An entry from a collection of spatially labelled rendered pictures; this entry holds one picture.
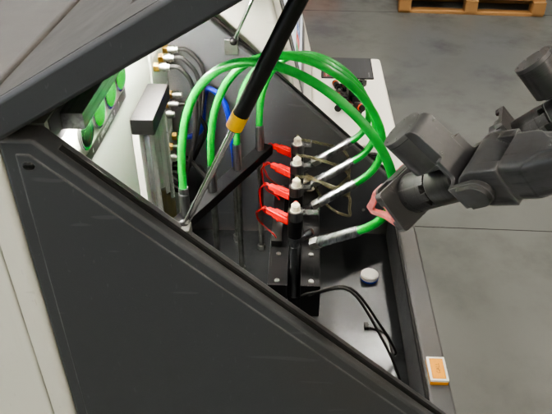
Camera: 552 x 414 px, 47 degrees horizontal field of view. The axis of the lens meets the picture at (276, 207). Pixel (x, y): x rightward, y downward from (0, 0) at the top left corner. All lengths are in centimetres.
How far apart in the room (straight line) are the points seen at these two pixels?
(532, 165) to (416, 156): 15
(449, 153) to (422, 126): 5
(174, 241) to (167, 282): 6
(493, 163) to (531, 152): 4
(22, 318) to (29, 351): 6
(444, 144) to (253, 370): 39
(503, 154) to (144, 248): 43
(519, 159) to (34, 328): 64
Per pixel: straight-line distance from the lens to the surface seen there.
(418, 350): 115
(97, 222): 76
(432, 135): 79
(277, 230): 129
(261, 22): 135
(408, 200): 88
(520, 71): 103
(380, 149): 91
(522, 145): 74
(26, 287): 86
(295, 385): 92
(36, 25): 90
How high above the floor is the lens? 178
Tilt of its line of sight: 35 degrees down
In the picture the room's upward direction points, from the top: straight up
